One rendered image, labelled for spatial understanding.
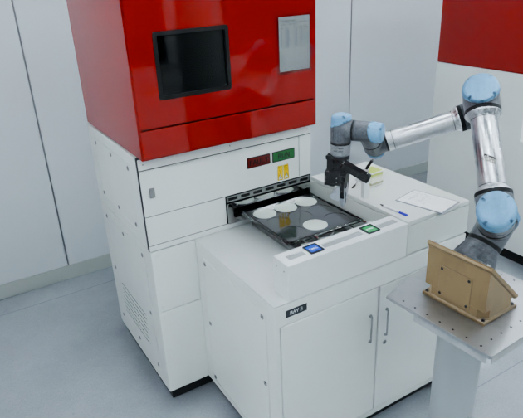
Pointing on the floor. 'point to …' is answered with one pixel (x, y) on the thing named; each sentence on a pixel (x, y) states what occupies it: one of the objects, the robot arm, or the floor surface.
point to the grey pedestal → (453, 382)
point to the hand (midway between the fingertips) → (344, 204)
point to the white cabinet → (316, 343)
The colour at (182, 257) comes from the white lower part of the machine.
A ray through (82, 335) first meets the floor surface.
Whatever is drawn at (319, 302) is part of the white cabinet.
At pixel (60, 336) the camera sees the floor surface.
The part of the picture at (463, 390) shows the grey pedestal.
